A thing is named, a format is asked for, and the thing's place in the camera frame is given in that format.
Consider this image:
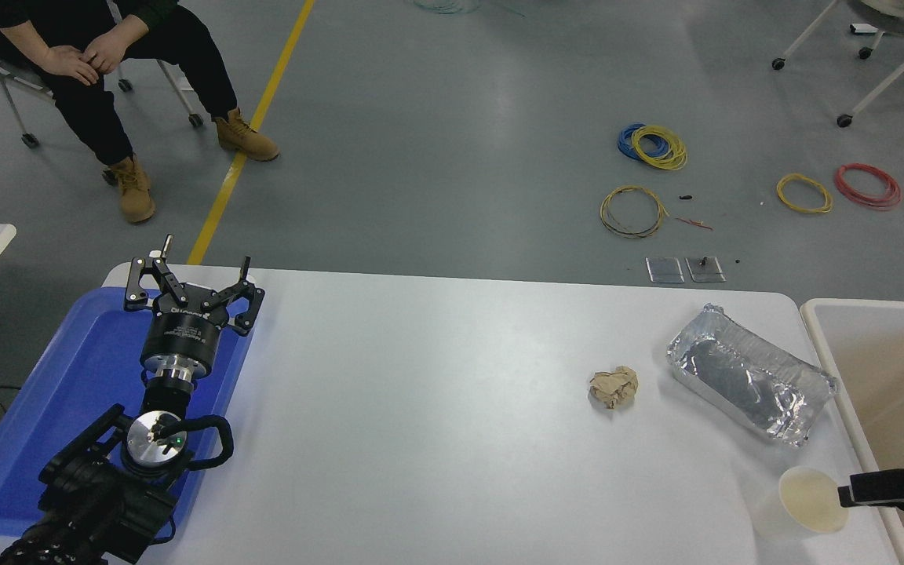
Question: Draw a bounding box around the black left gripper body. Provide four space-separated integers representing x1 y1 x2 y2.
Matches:
140 287 228 370

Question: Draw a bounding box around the white paper cup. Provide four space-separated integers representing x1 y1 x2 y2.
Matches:
748 466 850 538

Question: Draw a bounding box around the person's left hand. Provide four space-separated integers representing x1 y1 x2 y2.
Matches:
82 33 133 76

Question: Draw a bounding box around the person's right hand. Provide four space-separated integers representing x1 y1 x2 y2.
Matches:
44 45 102 86

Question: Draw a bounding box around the large pale bin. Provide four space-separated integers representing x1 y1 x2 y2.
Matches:
800 298 904 565

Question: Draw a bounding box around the blue plastic tray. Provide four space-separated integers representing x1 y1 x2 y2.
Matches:
0 286 257 538

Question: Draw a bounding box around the person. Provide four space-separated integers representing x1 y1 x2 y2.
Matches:
0 0 282 224

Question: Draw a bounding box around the silver foil tray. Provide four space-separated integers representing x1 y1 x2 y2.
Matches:
666 304 840 448

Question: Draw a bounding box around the wheeled chair with metal legs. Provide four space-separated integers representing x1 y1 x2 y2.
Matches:
0 8 206 150

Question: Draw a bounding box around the clear floor plate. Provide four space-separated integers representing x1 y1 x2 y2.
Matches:
686 256 727 283
646 257 685 284

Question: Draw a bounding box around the crumpled tan paper ball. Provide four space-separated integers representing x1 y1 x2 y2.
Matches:
589 366 640 410

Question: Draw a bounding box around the red wire coil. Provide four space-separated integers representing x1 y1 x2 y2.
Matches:
835 162 902 210

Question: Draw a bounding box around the thin yellow wire coil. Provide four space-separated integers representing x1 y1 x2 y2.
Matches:
776 173 834 214

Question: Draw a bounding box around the yellow and dark wire coil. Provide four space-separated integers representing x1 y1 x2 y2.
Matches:
600 185 669 239

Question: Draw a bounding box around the blue wire coil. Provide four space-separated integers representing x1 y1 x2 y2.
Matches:
618 123 657 162

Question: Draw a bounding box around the white wheeled chair frame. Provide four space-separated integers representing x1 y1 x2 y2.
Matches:
771 0 904 129

